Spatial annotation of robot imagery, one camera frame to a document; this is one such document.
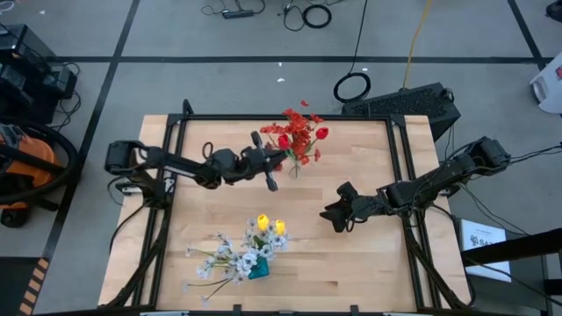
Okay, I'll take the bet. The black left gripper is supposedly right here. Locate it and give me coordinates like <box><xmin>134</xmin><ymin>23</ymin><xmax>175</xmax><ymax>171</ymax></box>
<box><xmin>238</xmin><ymin>129</ymin><xmax>289</xmax><ymax>193</ymax></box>

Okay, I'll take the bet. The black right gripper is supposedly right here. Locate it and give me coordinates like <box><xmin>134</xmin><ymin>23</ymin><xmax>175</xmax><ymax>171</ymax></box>
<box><xmin>319</xmin><ymin>192</ymin><xmax>388</xmax><ymax>233</ymax></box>

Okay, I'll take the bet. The red blossom flower bunch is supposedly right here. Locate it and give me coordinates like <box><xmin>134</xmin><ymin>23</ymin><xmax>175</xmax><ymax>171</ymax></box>
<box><xmin>258</xmin><ymin>122</ymin><xmax>289</xmax><ymax>137</ymax></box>
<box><xmin>280</xmin><ymin>99</ymin><xmax>328</xmax><ymax>176</ymax></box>

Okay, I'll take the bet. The white blossom flower bunch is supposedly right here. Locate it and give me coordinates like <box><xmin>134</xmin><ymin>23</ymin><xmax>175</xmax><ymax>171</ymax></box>
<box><xmin>212</xmin><ymin>231</ymin><xmax>261</xmax><ymax>284</ymax></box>
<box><xmin>181</xmin><ymin>244</ymin><xmax>234</xmax><ymax>309</ymax></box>
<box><xmin>242</xmin><ymin>215</ymin><xmax>292</xmax><ymax>262</ymax></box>

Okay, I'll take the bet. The clear glass vase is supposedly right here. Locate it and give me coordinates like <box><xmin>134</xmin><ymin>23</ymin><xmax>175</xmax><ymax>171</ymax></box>
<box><xmin>288</xmin><ymin>158</ymin><xmax>306</xmax><ymax>180</ymax></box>

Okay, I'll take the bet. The blue patterned glass vase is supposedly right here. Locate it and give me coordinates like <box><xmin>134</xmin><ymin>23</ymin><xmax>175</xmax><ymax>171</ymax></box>
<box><xmin>247</xmin><ymin>255</ymin><xmax>272</xmax><ymax>282</ymax></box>

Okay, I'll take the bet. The black perforated computer case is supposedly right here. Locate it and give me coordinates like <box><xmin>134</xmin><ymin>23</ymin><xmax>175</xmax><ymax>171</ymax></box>
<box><xmin>341</xmin><ymin>82</ymin><xmax>463</xmax><ymax>143</ymax></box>

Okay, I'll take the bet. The white paper sheet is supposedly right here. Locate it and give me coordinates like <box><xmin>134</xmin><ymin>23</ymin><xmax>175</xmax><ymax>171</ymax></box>
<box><xmin>458</xmin><ymin>217</ymin><xmax>513</xmax><ymax>284</ymax></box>

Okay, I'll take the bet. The black power strip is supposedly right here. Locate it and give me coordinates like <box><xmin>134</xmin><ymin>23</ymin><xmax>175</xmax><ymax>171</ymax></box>
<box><xmin>220</xmin><ymin>9</ymin><xmax>256</xmax><ymax>20</ymax></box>

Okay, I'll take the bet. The black beam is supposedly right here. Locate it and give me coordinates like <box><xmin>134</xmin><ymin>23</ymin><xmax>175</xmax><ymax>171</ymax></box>
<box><xmin>460</xmin><ymin>226</ymin><xmax>562</xmax><ymax>268</ymax></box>

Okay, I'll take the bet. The orange vacuum cleaner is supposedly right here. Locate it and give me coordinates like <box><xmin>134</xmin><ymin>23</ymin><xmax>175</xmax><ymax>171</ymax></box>
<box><xmin>0</xmin><ymin>115</ymin><xmax>82</xmax><ymax>208</ymax></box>
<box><xmin>0</xmin><ymin>123</ymin><xmax>61</xmax><ymax>230</ymax></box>

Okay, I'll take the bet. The small black equipment box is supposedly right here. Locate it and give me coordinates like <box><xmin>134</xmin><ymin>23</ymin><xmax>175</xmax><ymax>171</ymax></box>
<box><xmin>40</xmin><ymin>64</ymin><xmax>79</xmax><ymax>102</ymax></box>

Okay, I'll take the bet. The white plastic object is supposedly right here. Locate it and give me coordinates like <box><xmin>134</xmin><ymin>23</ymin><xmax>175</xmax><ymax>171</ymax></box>
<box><xmin>529</xmin><ymin>52</ymin><xmax>562</xmax><ymax>117</ymax></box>

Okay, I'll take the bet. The black equipment case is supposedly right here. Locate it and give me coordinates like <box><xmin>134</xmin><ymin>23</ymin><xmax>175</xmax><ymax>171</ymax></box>
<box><xmin>0</xmin><ymin>23</ymin><xmax>59</xmax><ymax>125</ymax></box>

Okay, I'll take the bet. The black mat with hazard stripe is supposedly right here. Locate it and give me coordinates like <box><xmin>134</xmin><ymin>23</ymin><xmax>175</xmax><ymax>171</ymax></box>
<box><xmin>0</xmin><ymin>255</ymin><xmax>51</xmax><ymax>316</ymax></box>

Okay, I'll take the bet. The black object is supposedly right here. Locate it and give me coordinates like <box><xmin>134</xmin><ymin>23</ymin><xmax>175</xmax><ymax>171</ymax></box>
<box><xmin>544</xmin><ymin>0</ymin><xmax>562</xmax><ymax>25</ymax></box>

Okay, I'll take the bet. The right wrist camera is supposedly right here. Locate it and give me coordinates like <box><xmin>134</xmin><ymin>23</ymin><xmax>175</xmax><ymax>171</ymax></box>
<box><xmin>336</xmin><ymin>180</ymin><xmax>359</xmax><ymax>201</ymax></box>

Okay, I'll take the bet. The black aluminium table frame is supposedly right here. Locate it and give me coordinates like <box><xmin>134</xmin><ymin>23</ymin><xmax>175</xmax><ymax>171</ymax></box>
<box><xmin>98</xmin><ymin>98</ymin><xmax>473</xmax><ymax>316</ymax></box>

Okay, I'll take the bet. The black cable with coil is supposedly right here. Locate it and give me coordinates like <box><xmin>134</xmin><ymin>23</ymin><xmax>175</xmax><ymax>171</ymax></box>
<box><xmin>332</xmin><ymin>0</ymin><xmax>373</xmax><ymax>105</ymax></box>

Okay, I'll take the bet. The small black cable coil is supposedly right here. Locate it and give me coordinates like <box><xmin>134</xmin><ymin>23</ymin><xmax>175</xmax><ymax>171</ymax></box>
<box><xmin>301</xmin><ymin>3</ymin><xmax>334</xmax><ymax>31</ymax></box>

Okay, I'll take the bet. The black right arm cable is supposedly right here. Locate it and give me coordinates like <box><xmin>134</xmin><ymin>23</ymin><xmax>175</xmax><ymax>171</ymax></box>
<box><xmin>504</xmin><ymin>141</ymin><xmax>562</xmax><ymax>166</ymax></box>
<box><xmin>456</xmin><ymin>181</ymin><xmax>530</xmax><ymax>237</ymax></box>

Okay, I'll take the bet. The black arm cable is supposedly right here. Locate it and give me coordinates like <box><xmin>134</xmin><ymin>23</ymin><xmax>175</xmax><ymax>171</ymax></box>
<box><xmin>106</xmin><ymin>175</ymin><xmax>153</xmax><ymax>254</ymax></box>
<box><xmin>504</xmin><ymin>141</ymin><xmax>562</xmax><ymax>166</ymax></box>
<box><xmin>456</xmin><ymin>181</ymin><xmax>530</xmax><ymax>237</ymax></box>

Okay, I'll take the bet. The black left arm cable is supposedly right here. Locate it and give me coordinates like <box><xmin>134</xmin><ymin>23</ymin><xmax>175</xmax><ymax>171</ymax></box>
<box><xmin>106</xmin><ymin>175</ymin><xmax>153</xmax><ymax>254</ymax></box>

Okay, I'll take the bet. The yellow cable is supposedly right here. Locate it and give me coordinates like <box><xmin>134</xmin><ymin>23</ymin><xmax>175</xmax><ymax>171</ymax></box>
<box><xmin>401</xmin><ymin>0</ymin><xmax>436</xmax><ymax>90</ymax></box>

